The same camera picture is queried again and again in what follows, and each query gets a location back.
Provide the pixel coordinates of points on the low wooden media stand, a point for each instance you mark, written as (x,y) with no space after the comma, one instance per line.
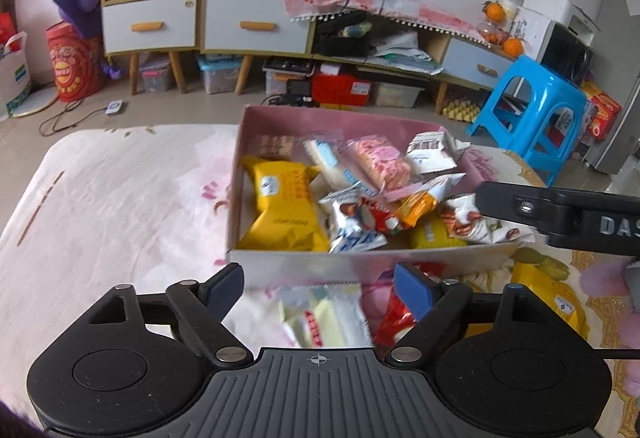
(470,63)

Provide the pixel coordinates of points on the white floor device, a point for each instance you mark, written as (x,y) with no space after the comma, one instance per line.
(114,108)

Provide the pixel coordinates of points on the orange gold snack packet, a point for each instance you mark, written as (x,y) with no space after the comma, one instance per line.
(420,203)

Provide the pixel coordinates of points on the pink cardboard box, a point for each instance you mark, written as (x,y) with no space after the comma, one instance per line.
(350,123)

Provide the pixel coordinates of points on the pale green snack packet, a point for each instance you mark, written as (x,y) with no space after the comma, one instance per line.
(325,318)

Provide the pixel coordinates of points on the large yellow snack packet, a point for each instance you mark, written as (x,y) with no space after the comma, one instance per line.
(285,213)

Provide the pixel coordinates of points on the white shopping bag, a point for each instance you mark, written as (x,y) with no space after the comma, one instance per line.
(12,73)

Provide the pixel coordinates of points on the silver blue chocolate packet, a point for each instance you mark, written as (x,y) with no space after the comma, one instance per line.
(350,228)

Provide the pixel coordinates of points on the brown cake packet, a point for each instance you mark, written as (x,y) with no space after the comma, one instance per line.
(275,145)

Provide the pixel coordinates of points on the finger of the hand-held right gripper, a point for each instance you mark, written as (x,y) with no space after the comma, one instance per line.
(500,200)

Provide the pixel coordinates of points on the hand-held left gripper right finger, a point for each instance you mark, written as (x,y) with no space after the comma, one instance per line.
(415,290)

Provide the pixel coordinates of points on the small yellow snack packet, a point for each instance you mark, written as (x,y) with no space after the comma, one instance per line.
(435,235)

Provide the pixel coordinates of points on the red snack packet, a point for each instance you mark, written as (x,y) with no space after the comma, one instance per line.
(397,318)

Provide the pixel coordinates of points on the clear storage box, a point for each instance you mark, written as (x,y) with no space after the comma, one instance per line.
(277,80)
(155,78)
(220,75)
(397,93)

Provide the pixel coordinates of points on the white foam box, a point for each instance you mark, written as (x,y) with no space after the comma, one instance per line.
(550,3)

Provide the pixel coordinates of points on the pile of white papers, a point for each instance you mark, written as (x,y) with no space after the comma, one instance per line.
(400,50)

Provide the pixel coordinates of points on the flat red box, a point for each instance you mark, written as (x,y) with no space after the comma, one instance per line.
(340,90)

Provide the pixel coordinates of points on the white pecan print packet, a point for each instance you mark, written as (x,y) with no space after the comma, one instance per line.
(470,223)

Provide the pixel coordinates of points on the white printed box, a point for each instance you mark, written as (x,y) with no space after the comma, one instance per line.
(527,28)

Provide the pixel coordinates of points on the clear white bread packet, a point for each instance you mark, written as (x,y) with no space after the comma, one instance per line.
(332,165)

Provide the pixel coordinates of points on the red cloth bag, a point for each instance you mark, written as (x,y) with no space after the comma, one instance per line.
(5,25)

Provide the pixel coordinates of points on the pink nougat bar packet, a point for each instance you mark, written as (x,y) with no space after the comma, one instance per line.
(382,163)

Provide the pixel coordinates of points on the orange fruit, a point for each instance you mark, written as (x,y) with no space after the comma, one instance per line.
(512,47)
(494,10)

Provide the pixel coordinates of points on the white snack packet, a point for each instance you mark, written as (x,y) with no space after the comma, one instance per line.
(432,150)

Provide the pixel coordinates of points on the egg tray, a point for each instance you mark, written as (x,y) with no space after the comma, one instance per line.
(457,110)

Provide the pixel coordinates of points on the black electronic device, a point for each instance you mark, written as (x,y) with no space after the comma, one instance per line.
(300,93)

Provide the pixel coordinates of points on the white cabinet drawer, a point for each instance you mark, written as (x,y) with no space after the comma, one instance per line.
(257,25)
(150,25)

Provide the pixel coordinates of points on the red white candy packet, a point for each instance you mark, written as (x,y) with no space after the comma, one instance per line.
(382,218)

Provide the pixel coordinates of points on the blue plastic stool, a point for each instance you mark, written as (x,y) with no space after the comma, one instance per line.
(535,83)

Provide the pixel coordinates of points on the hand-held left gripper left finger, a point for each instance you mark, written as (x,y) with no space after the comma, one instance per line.
(225,290)

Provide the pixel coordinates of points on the person's right hand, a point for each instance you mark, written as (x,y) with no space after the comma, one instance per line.
(633,285)

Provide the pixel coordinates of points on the red cartoon gift bag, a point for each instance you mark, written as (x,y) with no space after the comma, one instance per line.
(72,65)

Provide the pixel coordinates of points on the grey refrigerator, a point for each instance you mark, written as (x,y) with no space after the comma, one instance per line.
(617,68)

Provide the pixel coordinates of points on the black microwave oven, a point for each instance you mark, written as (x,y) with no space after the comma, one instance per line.
(567,53)

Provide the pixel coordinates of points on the orange printed carton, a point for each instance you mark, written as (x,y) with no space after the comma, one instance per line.
(602,115)

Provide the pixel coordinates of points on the round white board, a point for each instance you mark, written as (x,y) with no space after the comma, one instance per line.
(35,105)

